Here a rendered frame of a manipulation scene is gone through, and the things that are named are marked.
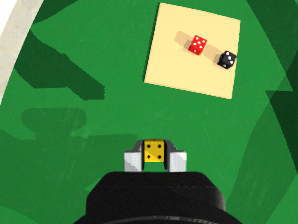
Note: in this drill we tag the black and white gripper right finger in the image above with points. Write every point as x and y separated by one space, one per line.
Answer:
174 160

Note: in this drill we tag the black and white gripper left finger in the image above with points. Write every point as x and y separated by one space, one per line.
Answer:
134 160

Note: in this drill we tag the red die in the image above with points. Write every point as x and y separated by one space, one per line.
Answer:
197 45

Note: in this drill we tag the cream square mat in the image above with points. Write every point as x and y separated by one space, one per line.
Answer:
172 65

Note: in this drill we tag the yellow die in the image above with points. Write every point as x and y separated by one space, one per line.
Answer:
154 150

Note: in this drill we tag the black die with white pips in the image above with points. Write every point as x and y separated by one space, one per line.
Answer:
227 60

